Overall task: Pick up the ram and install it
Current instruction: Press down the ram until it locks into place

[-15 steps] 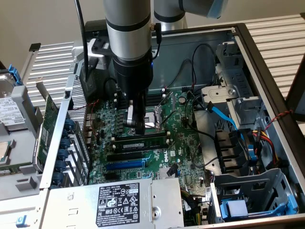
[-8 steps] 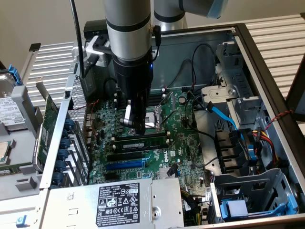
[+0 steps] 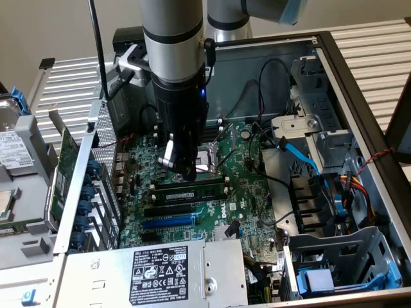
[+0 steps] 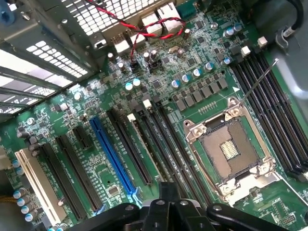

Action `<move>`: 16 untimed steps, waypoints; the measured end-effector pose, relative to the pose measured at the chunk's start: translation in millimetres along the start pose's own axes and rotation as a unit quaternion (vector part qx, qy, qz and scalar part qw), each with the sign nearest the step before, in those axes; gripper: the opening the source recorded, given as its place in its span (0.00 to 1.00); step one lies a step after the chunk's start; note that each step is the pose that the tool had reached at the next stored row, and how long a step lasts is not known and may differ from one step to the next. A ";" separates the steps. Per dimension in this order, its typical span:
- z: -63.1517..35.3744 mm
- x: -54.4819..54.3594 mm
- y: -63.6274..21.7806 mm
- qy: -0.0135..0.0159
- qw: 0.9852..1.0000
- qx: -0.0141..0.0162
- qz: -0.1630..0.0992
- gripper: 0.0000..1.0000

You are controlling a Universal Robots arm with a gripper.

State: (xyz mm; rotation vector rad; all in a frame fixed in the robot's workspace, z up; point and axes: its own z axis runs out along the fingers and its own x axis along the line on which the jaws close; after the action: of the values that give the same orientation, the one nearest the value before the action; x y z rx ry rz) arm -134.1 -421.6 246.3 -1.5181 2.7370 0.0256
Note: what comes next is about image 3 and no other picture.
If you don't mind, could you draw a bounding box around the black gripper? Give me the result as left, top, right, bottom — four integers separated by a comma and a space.
151, 64, 210, 182

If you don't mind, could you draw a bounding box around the green RAM stick white label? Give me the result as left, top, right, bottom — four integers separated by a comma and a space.
152, 185, 227, 204

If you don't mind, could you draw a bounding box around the thin steel locking lever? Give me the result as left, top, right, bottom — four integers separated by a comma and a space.
214, 123, 234, 145
215, 150, 243, 171

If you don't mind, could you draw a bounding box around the silver CPU socket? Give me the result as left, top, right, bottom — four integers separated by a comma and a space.
191, 141, 225, 182

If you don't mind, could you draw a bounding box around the black box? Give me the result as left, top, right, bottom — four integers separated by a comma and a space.
112, 26, 146, 53

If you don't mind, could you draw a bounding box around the long black expansion slot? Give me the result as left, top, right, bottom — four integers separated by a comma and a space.
143, 203, 194, 219

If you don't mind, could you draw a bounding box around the blue round slot latch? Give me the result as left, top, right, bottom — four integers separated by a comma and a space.
80, 184, 98, 201
74, 214, 91, 232
85, 158, 102, 176
78, 200, 94, 216
69, 230, 87, 250

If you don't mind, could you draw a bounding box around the open grey PC case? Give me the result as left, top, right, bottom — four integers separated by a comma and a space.
53, 30, 411, 308

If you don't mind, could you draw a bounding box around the green Dell motherboard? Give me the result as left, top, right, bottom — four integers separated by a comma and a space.
116, 119, 284, 255

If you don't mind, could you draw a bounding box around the blue expansion slot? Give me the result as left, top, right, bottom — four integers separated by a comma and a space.
142, 215, 197, 230

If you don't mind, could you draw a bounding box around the green graphics card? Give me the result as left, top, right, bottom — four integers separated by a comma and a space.
43, 104, 81, 234

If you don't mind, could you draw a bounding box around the silver chipset heatsink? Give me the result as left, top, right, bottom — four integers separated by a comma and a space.
213, 224, 243, 242

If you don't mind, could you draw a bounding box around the grey metal disk bay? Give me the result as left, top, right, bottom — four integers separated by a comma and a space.
269, 55, 358, 171

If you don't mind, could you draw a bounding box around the silver hard disk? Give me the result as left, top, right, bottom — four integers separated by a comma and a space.
0, 98, 36, 176

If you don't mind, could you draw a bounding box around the blue plastic fan clip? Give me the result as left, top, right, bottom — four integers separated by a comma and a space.
333, 193, 347, 224

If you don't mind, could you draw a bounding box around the silver power supply unit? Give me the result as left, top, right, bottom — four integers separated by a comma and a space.
53, 237, 250, 308

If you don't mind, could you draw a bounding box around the square silver CPU chip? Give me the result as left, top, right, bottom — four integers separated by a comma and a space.
0, 189, 17, 220

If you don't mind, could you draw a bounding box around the large grey disk cage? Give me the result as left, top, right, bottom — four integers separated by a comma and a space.
281, 225, 405, 299

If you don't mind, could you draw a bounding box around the dark brown panel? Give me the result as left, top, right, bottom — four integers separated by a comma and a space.
384, 72, 411, 165

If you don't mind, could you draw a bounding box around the blue plastic release tab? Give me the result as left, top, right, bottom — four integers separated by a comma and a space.
20, 288, 39, 307

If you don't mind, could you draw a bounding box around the black arched cable loop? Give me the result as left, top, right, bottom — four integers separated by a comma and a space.
139, 103, 159, 128

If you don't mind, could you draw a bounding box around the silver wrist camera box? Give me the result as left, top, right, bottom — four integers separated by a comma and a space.
116, 42, 152, 88

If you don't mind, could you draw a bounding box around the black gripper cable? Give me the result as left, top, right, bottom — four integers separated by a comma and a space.
203, 38, 217, 94

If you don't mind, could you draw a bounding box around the thin red twisted wire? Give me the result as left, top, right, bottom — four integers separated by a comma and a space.
95, 133, 136, 150

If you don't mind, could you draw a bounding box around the thin black looped wire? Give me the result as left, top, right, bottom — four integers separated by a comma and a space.
258, 58, 294, 128

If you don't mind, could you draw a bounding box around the black camera cable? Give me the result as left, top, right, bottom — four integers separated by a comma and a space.
87, 0, 134, 102

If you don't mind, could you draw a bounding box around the thick black wire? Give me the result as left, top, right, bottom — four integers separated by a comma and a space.
248, 121, 292, 191

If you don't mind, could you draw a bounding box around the blue flat SATA wire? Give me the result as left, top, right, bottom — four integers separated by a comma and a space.
275, 135, 322, 176

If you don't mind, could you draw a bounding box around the black wire with connector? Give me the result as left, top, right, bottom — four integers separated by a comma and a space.
256, 195, 295, 227

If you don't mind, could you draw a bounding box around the blue hard disk rail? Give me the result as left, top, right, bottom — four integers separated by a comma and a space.
9, 85, 32, 117

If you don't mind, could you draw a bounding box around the red black twisted wire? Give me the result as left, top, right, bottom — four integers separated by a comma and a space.
351, 146, 399, 177

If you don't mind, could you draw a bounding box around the red yellow wire bundle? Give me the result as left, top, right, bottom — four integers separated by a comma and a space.
339, 171, 379, 223

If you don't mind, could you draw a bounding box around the blue plastic disk bracket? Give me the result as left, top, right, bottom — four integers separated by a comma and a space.
295, 261, 403, 298

